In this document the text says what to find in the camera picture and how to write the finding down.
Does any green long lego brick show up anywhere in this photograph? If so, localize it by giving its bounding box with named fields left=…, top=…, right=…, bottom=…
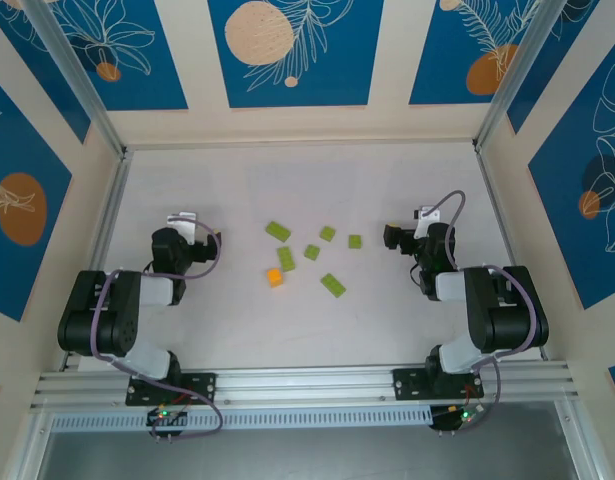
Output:
left=320, top=272, right=348, bottom=300
left=265, top=220, right=294, bottom=242
left=276, top=245, right=298, bottom=273

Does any blue poster peach circle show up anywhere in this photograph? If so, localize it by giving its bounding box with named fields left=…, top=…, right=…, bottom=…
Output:
left=208, top=0, right=386, bottom=109

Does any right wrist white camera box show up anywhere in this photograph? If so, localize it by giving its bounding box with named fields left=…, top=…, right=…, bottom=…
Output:
left=414, top=204, right=443, bottom=240

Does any aluminium table side rail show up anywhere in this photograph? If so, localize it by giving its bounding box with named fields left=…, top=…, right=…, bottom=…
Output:
left=59, top=149, right=136, bottom=372
left=474, top=147, right=549, bottom=362

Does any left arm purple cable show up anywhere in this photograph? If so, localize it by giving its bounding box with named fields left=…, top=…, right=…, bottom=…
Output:
left=89, top=214, right=224, bottom=442

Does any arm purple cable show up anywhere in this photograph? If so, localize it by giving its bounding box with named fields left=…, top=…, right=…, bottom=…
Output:
left=421, top=189, right=549, bottom=431
left=89, top=214, right=224, bottom=442

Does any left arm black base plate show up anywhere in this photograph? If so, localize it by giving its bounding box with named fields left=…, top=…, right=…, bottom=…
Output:
left=125, top=372, right=218, bottom=407

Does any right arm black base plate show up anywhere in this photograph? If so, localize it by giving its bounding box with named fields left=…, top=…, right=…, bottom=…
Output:
left=392, top=367, right=486, bottom=402

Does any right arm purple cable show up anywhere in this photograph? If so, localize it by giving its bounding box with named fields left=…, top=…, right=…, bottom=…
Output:
left=421, top=189, right=549, bottom=431

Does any aluminium mounting rail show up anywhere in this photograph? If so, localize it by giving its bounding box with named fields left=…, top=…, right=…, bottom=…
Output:
left=29, top=362, right=581, bottom=415

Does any grey slotted cable duct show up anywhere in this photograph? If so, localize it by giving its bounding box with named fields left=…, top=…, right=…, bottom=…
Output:
left=50, top=404, right=434, bottom=434

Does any aluminium frame post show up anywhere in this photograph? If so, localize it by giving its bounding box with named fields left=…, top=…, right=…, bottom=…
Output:
left=22, top=0, right=128, bottom=159
left=472, top=0, right=547, bottom=151

